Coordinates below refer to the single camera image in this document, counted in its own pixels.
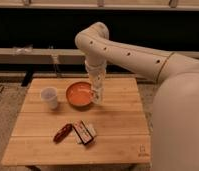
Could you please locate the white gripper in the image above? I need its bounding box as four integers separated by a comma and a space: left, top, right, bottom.
85, 63, 107, 97

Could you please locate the small white bottle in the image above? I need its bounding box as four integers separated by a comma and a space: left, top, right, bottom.
93, 88, 103, 104

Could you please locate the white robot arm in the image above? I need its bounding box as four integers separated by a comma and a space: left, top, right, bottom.
75, 22, 199, 171

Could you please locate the orange ceramic bowl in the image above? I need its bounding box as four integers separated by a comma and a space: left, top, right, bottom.
66, 81, 92, 107

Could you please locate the red and white box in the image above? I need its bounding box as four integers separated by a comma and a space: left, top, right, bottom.
73, 121, 96, 145

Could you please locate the red snack bar wrapper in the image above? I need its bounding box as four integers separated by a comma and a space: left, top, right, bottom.
53, 124, 72, 143

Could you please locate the wooden table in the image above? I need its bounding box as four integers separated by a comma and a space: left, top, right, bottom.
2, 78, 151, 166

